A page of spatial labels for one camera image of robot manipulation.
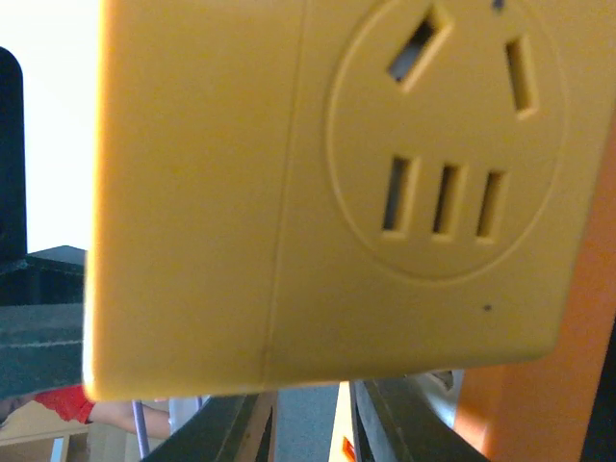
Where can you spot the orange power strip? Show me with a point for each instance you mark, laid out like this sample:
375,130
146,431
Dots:
540,410

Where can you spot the person in red sleeve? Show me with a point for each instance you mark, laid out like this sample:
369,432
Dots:
71,404

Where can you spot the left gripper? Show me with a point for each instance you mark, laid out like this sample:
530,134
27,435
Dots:
42,293

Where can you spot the yellow cube socket adapter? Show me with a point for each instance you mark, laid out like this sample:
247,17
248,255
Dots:
288,193

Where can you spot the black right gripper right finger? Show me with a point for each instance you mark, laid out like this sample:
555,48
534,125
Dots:
392,421

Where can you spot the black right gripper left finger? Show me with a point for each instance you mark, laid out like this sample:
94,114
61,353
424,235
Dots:
239,428

